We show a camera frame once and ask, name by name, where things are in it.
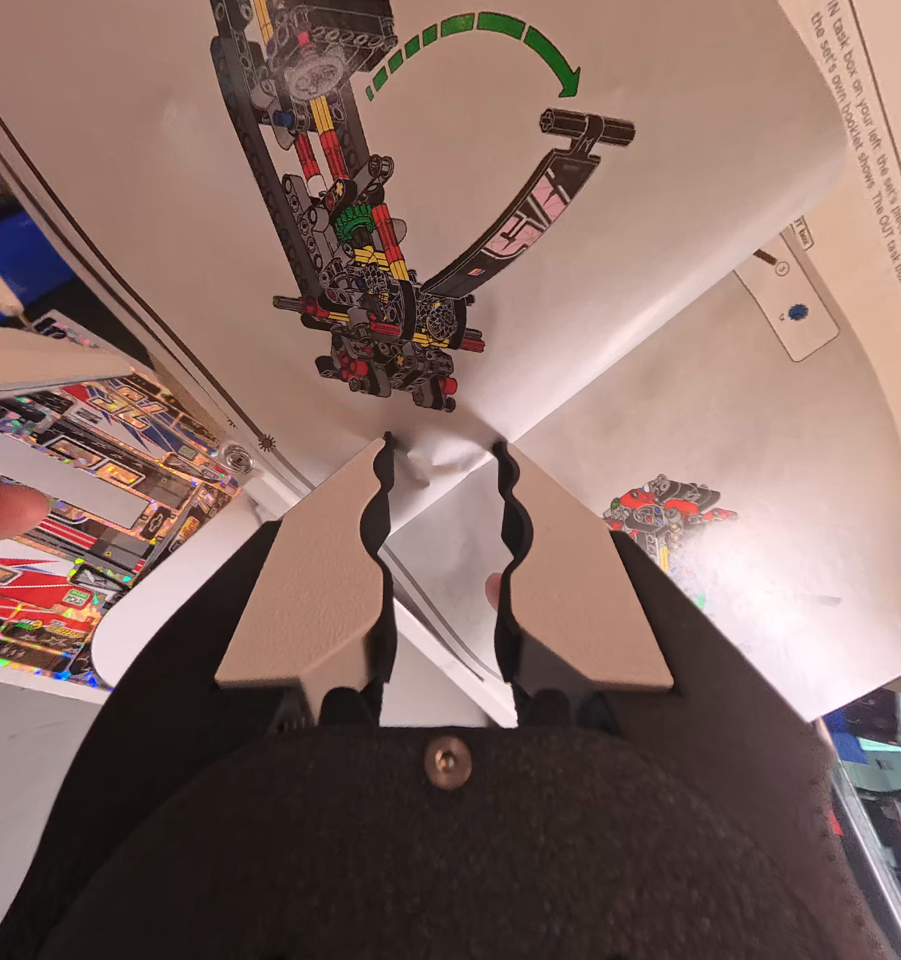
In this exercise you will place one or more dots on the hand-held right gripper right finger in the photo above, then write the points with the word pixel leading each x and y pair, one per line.
pixel 578 600

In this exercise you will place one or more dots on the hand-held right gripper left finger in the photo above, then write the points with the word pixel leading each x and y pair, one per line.
pixel 308 600

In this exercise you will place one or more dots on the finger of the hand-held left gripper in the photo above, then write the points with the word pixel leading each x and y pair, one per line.
pixel 30 360

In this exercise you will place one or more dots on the lego instruction booklet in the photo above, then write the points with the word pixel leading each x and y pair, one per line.
pixel 645 225

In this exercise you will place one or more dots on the blue plastic bin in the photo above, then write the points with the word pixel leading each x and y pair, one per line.
pixel 15 262

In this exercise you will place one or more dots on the holographic sticker sheet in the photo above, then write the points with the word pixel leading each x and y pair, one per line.
pixel 83 525

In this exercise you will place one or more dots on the white book stand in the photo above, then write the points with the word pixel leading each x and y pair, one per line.
pixel 195 570

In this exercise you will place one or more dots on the white printed task sheet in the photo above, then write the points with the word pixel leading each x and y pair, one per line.
pixel 893 225

